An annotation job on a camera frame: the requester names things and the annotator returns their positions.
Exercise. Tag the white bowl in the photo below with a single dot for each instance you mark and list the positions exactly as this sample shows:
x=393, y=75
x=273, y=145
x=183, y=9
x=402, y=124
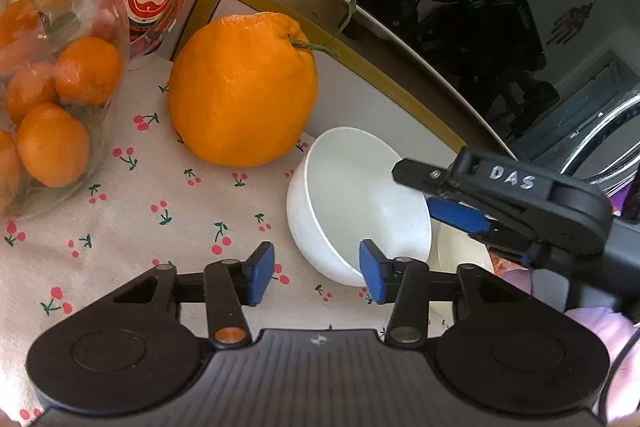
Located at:
x=350, y=187

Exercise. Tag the cream bowl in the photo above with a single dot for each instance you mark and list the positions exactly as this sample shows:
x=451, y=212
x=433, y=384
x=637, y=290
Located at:
x=460, y=252

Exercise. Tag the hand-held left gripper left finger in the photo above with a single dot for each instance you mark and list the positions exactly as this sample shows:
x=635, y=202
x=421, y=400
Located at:
x=260, y=277

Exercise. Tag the person's right hand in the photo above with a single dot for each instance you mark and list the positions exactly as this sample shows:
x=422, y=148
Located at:
x=595, y=327

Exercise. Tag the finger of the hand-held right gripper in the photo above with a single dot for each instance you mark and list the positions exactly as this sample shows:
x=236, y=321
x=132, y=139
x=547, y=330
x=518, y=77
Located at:
x=460, y=214
x=480, y=187

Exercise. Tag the glass jar of small oranges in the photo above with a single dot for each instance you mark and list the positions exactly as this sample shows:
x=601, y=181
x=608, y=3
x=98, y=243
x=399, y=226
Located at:
x=65, y=72

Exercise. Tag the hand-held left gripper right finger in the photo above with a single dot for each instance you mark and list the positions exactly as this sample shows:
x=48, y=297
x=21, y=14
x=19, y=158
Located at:
x=375, y=272

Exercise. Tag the cherry print tablecloth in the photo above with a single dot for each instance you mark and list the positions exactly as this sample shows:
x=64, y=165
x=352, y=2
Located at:
x=150, y=187

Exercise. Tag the large orange with stem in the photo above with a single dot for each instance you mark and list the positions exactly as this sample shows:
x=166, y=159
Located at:
x=240, y=92

